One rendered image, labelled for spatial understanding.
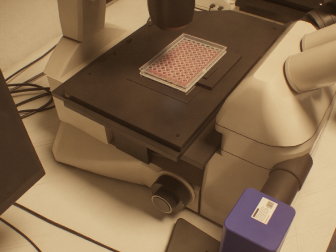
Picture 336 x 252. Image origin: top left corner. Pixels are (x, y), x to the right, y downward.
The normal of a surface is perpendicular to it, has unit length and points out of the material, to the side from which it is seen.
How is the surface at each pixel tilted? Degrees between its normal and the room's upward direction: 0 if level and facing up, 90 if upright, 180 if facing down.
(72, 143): 48
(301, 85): 103
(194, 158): 0
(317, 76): 91
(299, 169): 34
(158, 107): 0
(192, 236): 4
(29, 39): 90
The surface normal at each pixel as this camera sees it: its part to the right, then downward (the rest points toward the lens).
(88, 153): -0.42, -0.03
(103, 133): -0.55, 0.59
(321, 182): -0.02, -0.72
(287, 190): 0.44, -0.39
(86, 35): 0.81, 0.54
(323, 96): 0.62, -0.18
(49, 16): 0.83, 0.37
